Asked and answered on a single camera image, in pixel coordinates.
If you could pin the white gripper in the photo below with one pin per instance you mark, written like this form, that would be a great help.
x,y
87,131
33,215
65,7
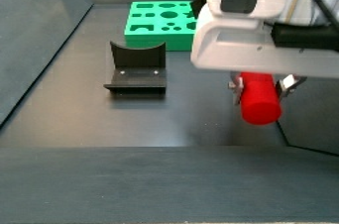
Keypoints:
x,y
274,36

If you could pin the red cylinder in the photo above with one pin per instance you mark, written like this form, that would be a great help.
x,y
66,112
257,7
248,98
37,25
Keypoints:
x,y
261,107

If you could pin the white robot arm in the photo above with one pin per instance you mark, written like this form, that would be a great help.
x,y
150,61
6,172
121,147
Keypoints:
x,y
268,36

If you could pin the black curved holder stand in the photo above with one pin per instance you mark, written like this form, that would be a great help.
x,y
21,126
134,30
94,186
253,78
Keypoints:
x,y
139,70

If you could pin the green shape sorter block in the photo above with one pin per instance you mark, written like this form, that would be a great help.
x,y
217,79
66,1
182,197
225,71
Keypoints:
x,y
161,22

